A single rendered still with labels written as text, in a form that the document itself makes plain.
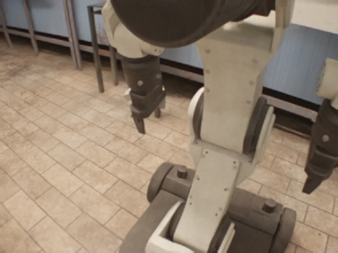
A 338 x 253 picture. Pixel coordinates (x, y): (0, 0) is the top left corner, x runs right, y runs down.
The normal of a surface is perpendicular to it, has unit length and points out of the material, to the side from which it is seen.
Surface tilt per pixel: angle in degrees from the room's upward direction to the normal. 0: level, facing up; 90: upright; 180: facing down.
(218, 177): 60
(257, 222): 45
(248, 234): 0
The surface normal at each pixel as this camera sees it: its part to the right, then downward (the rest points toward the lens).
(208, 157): -0.43, 0.05
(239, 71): -0.49, 0.65
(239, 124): -0.50, 0.47
